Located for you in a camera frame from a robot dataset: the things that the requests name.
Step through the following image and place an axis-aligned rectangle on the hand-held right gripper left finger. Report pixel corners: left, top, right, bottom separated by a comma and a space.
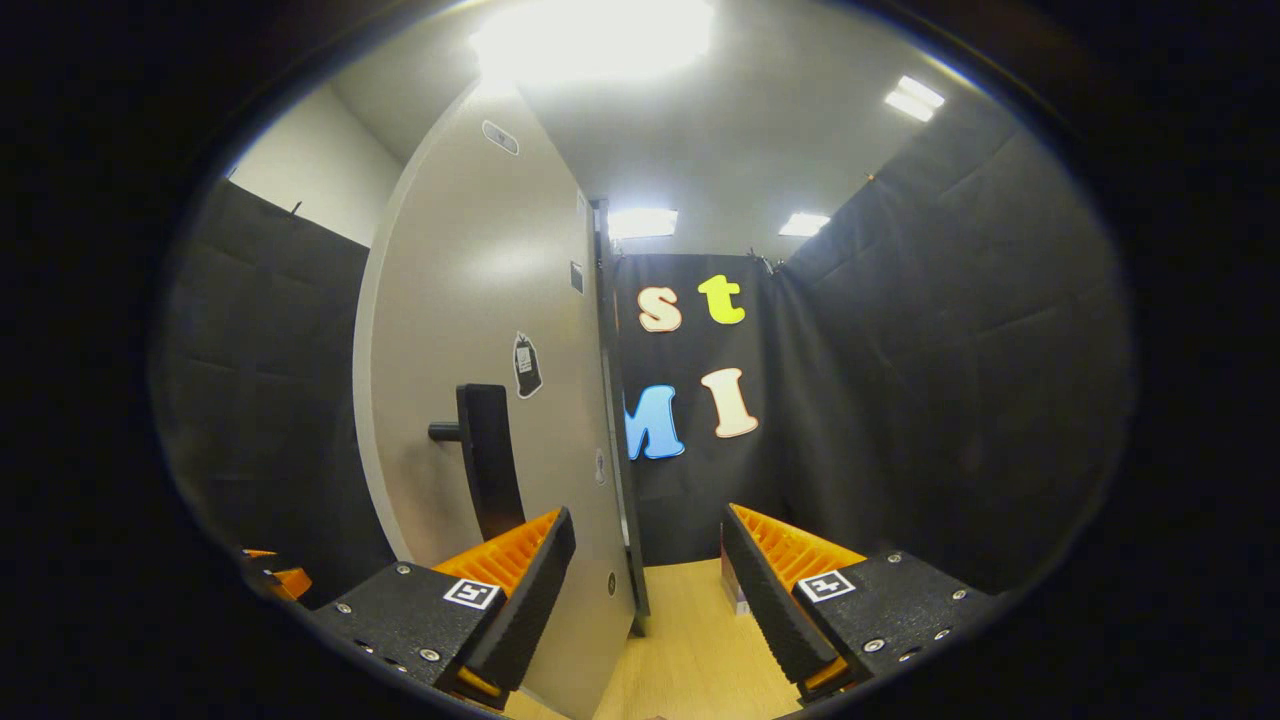
305, 505, 578, 711

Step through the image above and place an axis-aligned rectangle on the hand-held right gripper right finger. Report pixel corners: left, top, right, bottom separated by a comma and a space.
720, 502, 1006, 701

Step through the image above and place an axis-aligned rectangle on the black cabinet door handle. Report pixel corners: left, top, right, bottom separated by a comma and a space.
428, 383, 527, 543

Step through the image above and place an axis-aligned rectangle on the grey cabinet door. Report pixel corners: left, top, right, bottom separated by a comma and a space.
352, 80, 641, 720

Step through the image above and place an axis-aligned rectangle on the black backdrop cloth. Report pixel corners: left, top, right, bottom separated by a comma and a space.
150, 95, 1136, 601

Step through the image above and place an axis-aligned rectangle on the large ceiling light panel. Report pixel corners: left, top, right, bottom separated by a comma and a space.
470, 0, 716, 86

